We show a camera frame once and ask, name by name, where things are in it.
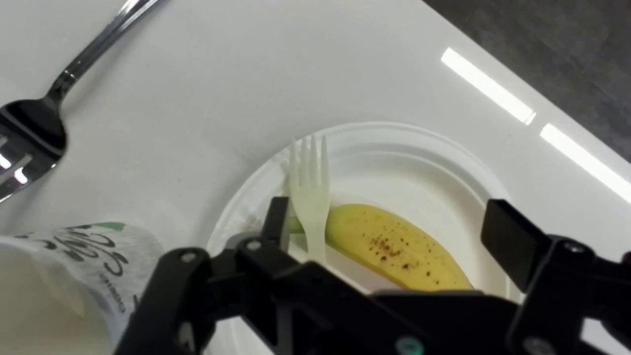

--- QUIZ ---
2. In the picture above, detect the patterned paper cup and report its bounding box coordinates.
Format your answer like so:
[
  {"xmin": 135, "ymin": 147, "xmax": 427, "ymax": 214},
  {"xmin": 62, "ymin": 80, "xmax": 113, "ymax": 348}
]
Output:
[{"xmin": 0, "ymin": 220, "xmax": 165, "ymax": 355}]

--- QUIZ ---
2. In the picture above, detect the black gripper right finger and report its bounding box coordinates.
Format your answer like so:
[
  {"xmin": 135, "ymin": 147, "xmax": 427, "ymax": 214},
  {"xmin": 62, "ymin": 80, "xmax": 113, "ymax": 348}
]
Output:
[{"xmin": 478, "ymin": 196, "xmax": 631, "ymax": 355}]

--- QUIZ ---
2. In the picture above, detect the white foam plate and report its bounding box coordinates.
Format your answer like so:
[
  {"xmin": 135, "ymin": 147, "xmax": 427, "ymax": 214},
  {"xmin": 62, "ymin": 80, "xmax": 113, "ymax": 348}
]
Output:
[{"xmin": 204, "ymin": 119, "xmax": 527, "ymax": 311}]

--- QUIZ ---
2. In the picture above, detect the yellow banana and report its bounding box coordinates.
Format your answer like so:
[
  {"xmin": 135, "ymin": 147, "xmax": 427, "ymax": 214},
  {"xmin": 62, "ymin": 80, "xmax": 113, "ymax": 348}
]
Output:
[{"xmin": 287, "ymin": 200, "xmax": 474, "ymax": 293}]

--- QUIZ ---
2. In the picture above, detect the white plastic fork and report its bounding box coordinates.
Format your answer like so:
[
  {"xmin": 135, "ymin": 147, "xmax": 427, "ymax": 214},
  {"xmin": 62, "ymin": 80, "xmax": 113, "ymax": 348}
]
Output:
[{"xmin": 285, "ymin": 131, "xmax": 332, "ymax": 261}]

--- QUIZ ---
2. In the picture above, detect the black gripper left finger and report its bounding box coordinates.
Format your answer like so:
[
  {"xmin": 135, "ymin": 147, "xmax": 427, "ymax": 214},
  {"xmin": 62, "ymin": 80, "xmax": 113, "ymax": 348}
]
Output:
[{"xmin": 115, "ymin": 194, "xmax": 307, "ymax": 355}]

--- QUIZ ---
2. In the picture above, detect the metal fork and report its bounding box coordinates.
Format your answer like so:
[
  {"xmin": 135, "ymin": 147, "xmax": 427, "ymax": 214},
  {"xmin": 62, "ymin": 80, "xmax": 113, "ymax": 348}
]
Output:
[{"xmin": 0, "ymin": 0, "xmax": 163, "ymax": 202}]

